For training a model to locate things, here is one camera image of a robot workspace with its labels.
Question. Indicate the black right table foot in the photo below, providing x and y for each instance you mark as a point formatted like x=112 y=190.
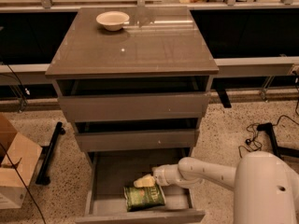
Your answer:
x=277 y=150

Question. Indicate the grey middle drawer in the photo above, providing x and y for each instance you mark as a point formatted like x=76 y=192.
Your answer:
x=137 y=134

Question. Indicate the white bowl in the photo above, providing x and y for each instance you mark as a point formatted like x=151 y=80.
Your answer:
x=112 y=20

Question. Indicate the cardboard box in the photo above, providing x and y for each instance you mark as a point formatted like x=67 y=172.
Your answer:
x=19 y=156

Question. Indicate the grey open bottom drawer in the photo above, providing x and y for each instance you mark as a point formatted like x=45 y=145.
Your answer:
x=113 y=171

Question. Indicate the grey horizontal rail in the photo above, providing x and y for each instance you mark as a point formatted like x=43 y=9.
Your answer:
x=31 y=74

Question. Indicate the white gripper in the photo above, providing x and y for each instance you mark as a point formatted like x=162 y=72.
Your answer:
x=162 y=174

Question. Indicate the grey top drawer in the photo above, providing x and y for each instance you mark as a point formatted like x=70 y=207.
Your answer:
x=133 y=98

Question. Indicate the black left table foot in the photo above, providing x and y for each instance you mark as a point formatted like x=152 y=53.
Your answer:
x=42 y=177

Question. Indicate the green jalapeno chip bag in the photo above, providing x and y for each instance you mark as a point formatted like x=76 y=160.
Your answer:
x=143 y=198

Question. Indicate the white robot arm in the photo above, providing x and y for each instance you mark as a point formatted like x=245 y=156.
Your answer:
x=266 y=189

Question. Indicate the black table foot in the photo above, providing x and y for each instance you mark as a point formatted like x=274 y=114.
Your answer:
x=42 y=177
x=277 y=150

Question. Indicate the grey drawer cabinet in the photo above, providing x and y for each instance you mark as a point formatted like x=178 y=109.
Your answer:
x=155 y=42

